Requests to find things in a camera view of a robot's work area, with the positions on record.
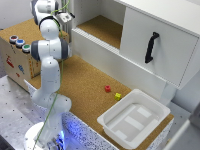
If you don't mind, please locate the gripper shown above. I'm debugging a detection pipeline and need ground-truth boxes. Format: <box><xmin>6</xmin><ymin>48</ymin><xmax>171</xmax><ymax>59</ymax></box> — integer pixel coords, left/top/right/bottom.
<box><xmin>56</xmin><ymin>10</ymin><xmax>76</xmax><ymax>24</ymax></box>

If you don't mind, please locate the wooden drawer box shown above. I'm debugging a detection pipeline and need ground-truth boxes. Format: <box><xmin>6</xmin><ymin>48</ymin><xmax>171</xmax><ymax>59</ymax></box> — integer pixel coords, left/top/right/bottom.
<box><xmin>0</xmin><ymin>17</ymin><xmax>71</xmax><ymax>93</ymax></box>

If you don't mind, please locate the green button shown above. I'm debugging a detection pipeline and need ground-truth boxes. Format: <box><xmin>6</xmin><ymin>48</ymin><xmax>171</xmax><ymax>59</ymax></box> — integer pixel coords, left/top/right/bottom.
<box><xmin>21</xmin><ymin>43</ymin><xmax>32</xmax><ymax>55</ymax></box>

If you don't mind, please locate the blue button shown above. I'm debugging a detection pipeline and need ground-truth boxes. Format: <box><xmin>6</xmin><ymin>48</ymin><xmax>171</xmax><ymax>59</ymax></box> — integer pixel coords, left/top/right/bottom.
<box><xmin>15</xmin><ymin>38</ymin><xmax>26</xmax><ymax>49</ymax></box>

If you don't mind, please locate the white cabinet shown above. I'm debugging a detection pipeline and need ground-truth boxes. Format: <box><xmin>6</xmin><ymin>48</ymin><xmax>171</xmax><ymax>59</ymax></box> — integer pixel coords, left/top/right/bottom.
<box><xmin>68</xmin><ymin>0</ymin><xmax>200</xmax><ymax>108</ymax></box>

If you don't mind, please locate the red button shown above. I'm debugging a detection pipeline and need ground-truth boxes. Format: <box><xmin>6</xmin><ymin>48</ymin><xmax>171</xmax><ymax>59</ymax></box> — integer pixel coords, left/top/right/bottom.
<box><xmin>8</xmin><ymin>34</ymin><xmax>19</xmax><ymax>45</ymax></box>

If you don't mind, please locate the pink block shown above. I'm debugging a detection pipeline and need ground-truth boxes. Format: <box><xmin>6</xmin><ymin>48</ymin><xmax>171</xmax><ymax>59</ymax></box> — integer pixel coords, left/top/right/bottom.
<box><xmin>104</xmin><ymin>85</ymin><xmax>112</xmax><ymax>94</ymax></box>

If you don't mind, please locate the yellow block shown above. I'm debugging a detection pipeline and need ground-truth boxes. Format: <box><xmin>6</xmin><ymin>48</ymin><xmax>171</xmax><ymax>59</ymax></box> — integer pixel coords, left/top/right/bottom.
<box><xmin>114</xmin><ymin>92</ymin><xmax>123</xmax><ymax>102</ymax></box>

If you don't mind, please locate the white sliding door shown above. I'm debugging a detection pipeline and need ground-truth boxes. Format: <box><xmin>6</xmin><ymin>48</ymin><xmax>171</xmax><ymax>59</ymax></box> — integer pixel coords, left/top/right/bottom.
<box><xmin>118</xmin><ymin>6</ymin><xmax>200</xmax><ymax>90</ymax></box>

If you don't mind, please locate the white plastic box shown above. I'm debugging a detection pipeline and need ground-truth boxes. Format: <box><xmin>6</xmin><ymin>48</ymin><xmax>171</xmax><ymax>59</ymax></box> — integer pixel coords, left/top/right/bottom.
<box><xmin>96</xmin><ymin>88</ymin><xmax>172</xmax><ymax>150</ymax></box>

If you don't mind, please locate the green cable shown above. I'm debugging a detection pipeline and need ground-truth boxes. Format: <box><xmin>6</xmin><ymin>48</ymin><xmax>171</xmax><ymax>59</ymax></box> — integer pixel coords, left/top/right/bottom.
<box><xmin>32</xmin><ymin>0</ymin><xmax>72</xmax><ymax>150</ymax></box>

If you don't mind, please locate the black door handle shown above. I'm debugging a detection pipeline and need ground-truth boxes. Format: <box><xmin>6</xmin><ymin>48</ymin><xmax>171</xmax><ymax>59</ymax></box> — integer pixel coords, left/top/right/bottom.
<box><xmin>144</xmin><ymin>31</ymin><xmax>161</xmax><ymax>65</ymax></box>

